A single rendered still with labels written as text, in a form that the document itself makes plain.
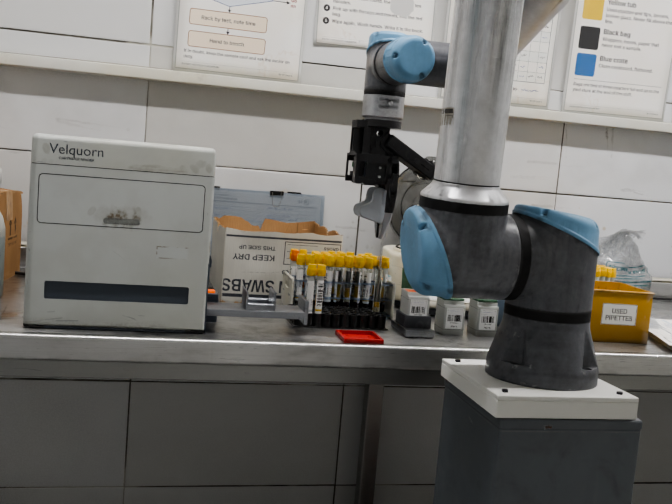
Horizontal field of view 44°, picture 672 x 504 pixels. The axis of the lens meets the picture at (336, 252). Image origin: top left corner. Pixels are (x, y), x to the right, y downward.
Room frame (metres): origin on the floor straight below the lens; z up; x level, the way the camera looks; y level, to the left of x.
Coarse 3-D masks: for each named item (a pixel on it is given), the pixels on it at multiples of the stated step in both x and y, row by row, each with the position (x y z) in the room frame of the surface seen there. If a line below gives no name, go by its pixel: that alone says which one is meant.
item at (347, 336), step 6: (336, 330) 1.42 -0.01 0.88; (342, 330) 1.42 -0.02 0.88; (348, 330) 1.42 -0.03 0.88; (354, 330) 1.43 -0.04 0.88; (342, 336) 1.37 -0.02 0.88; (348, 336) 1.40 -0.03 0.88; (354, 336) 1.41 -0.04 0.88; (360, 336) 1.41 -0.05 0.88; (366, 336) 1.41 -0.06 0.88; (372, 336) 1.42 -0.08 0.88; (378, 336) 1.39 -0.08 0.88; (348, 342) 1.36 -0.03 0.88; (354, 342) 1.36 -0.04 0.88; (360, 342) 1.36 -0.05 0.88; (366, 342) 1.36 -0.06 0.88; (372, 342) 1.37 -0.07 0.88; (378, 342) 1.37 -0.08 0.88
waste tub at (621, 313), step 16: (608, 288) 1.69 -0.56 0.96; (624, 288) 1.67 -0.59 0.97; (592, 304) 1.55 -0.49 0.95; (608, 304) 1.56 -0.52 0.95; (624, 304) 1.56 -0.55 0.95; (640, 304) 1.57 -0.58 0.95; (592, 320) 1.55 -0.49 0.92; (608, 320) 1.56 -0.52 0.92; (624, 320) 1.56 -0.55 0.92; (640, 320) 1.57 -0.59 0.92; (592, 336) 1.55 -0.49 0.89; (608, 336) 1.56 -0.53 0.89; (624, 336) 1.56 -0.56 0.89; (640, 336) 1.57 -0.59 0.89
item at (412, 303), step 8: (408, 296) 1.47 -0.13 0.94; (416, 296) 1.47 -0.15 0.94; (424, 296) 1.48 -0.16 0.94; (400, 304) 1.51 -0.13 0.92; (408, 304) 1.46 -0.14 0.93; (416, 304) 1.47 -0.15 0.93; (424, 304) 1.47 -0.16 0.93; (408, 312) 1.46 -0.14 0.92; (416, 312) 1.47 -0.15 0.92; (424, 312) 1.47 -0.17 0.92
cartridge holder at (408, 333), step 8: (400, 312) 1.49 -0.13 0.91; (392, 320) 1.52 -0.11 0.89; (400, 320) 1.48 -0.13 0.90; (408, 320) 1.46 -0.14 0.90; (416, 320) 1.46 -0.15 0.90; (424, 320) 1.47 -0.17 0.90; (400, 328) 1.47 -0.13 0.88; (408, 328) 1.46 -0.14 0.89; (416, 328) 1.46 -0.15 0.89; (424, 328) 1.47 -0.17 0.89; (408, 336) 1.44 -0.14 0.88; (416, 336) 1.45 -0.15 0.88; (424, 336) 1.45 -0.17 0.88; (432, 336) 1.45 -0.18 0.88
